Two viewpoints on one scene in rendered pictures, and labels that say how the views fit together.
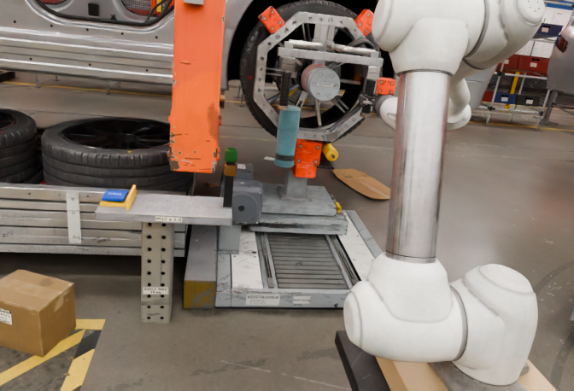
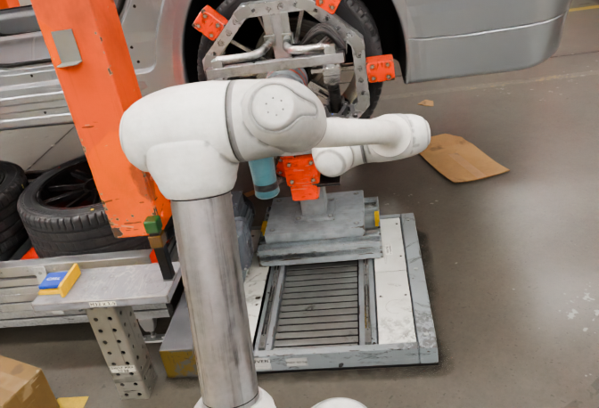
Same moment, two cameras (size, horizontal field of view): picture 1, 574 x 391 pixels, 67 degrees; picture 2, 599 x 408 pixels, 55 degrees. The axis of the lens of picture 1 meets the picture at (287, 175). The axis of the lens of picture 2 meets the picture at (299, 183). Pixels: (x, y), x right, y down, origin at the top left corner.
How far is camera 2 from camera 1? 0.80 m
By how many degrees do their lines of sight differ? 20
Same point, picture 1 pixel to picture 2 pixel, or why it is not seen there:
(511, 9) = (247, 118)
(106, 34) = (51, 76)
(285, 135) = (254, 163)
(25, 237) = (12, 313)
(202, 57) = (103, 117)
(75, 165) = (43, 232)
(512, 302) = not seen: outside the picture
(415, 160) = (192, 303)
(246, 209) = not seen: hidden behind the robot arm
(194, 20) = (79, 80)
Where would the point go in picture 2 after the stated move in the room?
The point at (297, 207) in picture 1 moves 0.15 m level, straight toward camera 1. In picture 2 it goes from (312, 232) to (301, 253)
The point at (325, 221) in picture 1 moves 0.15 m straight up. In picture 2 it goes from (351, 245) to (347, 212)
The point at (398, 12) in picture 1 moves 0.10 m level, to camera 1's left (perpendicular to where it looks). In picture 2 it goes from (127, 142) to (73, 143)
